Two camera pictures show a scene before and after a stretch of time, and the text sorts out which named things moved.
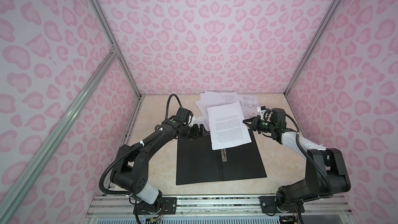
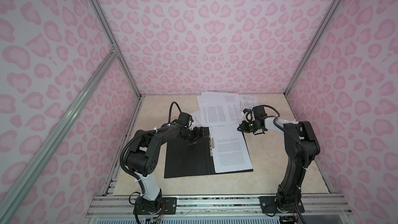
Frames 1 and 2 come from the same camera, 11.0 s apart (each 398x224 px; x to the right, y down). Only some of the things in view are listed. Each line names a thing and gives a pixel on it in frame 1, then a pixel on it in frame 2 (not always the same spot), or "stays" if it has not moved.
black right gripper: [255, 124] stays
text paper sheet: [227, 127] → [230, 151]
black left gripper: [196, 133] stays
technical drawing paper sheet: [249, 104] stays
